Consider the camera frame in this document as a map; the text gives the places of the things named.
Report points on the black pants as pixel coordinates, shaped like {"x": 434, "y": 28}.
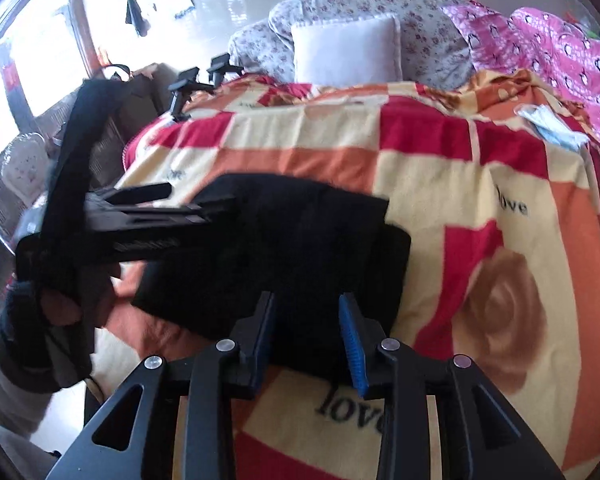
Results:
{"x": 305, "y": 240}

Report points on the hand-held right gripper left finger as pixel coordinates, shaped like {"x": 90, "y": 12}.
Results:
{"x": 263, "y": 340}

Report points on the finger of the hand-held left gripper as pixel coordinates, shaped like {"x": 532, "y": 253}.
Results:
{"x": 140, "y": 194}
{"x": 170, "y": 216}

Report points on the dark wooden desk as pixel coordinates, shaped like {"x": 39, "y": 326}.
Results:
{"x": 135, "y": 110}

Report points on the pink penguin print quilt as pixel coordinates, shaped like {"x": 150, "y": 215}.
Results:
{"x": 560, "y": 55}

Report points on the person's left hand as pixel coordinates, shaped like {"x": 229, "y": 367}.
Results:
{"x": 60, "y": 307}

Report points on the dark hanging cloth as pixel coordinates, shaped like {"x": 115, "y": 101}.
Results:
{"x": 136, "y": 12}

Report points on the white pillow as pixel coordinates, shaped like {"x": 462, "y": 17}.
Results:
{"x": 347, "y": 50}

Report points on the black phone holder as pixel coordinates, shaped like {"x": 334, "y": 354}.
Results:
{"x": 190, "y": 87}

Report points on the large floral pillow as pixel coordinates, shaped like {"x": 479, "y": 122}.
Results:
{"x": 350, "y": 0}

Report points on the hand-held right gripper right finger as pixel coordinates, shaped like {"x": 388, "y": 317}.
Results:
{"x": 352, "y": 345}

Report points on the blue face mask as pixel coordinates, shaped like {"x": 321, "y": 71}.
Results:
{"x": 552, "y": 127}

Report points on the checked printed blanket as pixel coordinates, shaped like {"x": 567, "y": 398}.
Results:
{"x": 430, "y": 185}

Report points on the wooden window frame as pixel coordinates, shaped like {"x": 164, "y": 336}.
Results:
{"x": 82, "y": 25}

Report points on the small floral pillow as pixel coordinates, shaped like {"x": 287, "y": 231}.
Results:
{"x": 260, "y": 52}

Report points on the person's left forearm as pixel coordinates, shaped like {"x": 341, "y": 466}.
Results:
{"x": 15, "y": 400}

